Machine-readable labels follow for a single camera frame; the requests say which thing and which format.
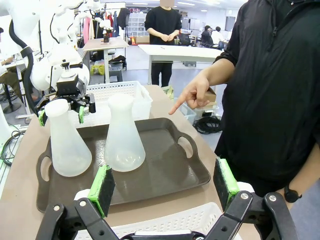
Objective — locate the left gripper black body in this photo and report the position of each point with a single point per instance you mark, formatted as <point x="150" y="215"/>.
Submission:
<point x="67" y="85"/>

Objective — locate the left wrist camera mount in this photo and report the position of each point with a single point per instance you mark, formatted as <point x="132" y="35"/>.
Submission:
<point x="71" y="67"/>

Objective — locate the brown background table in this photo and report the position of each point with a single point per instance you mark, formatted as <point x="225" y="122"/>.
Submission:
<point x="105" y="44"/>

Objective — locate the person in black jacket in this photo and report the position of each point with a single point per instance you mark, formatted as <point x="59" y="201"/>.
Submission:
<point x="275" y="87"/>

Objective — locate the white rectangular table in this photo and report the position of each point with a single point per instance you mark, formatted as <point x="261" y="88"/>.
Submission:
<point x="180" y="51"/>

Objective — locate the standing person in black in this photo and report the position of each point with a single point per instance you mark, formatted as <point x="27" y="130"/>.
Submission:
<point x="162" y="30"/>

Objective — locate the person's left forearm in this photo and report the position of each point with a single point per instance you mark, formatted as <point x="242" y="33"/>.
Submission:
<point x="307" y="175"/>

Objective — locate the person's right hand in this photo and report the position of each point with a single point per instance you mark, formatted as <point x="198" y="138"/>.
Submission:
<point x="197" y="92"/>

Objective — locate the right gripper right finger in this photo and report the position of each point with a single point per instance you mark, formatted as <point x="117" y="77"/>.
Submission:
<point x="225" y="182"/>

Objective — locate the green patterned packet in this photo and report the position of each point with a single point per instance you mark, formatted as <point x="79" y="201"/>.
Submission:
<point x="168" y="92"/>

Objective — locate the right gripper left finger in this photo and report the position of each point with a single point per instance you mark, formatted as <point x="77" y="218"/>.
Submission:
<point x="103" y="190"/>

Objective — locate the translucent white conical flask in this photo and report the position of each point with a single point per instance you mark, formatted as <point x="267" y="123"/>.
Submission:
<point x="123" y="140"/>
<point x="67" y="150"/>

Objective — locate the yellow-green bag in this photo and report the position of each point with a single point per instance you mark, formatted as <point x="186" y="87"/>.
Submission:
<point x="98" y="70"/>

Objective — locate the seated person in white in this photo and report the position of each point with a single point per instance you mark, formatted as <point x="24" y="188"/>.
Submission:
<point x="218" y="37"/>

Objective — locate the small clear plastic bin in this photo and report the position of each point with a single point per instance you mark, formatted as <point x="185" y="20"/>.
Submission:
<point x="188" y="112"/>

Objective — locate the person's right forearm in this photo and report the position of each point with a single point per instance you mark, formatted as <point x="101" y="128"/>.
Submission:
<point x="220" y="72"/>

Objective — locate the seated person in black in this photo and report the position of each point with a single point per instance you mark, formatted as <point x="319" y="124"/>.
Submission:
<point x="206" y="37"/>

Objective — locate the white perforated plastic basket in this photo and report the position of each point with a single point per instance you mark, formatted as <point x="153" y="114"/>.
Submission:
<point x="175" y="222"/>
<point x="140" y="100"/>

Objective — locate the black wristband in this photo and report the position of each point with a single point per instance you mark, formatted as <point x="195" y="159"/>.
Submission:
<point x="291" y="195"/>

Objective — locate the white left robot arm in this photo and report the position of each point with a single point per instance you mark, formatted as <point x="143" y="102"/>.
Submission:
<point x="45" y="72"/>

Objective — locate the white robot on brown table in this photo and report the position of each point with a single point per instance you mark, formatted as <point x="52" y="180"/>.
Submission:
<point x="102" y="22"/>

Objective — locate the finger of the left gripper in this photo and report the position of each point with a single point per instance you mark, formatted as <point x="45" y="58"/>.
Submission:
<point x="42" y="113"/>
<point x="85" y="105"/>

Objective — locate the brown cardboard box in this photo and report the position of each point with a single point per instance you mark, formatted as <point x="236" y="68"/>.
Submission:
<point x="213" y="96"/>

